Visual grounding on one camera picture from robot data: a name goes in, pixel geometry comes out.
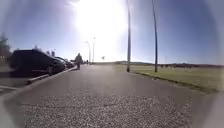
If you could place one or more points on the distant street lamp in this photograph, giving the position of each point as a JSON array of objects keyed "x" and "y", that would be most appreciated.
[
  {"x": 93, "y": 50},
  {"x": 89, "y": 51}
]

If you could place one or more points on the grey asphalt path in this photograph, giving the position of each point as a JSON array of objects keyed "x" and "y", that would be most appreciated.
[{"x": 106, "y": 90}]

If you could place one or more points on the tall thin pole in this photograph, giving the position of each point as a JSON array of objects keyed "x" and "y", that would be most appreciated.
[
  {"x": 128, "y": 40},
  {"x": 155, "y": 40}
]

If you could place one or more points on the person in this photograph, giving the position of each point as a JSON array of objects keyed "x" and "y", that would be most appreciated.
[{"x": 78, "y": 60}]

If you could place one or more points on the dark car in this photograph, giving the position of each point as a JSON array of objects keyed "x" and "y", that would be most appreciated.
[{"x": 68, "y": 62}]

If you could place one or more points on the distant tree line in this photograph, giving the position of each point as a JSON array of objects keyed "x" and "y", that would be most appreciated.
[{"x": 173, "y": 64}]

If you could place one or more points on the concrete kerb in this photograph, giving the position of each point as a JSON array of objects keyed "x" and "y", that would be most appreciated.
[{"x": 40, "y": 78}]

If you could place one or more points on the grass field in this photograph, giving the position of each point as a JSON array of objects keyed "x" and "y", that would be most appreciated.
[{"x": 186, "y": 75}]

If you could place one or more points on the dark vehicle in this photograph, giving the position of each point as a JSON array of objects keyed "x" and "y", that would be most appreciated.
[{"x": 33, "y": 61}]

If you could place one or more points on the asphalt car park ground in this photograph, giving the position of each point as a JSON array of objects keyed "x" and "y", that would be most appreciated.
[{"x": 13, "y": 81}]

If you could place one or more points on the row of trees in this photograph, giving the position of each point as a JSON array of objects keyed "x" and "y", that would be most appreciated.
[{"x": 4, "y": 46}]

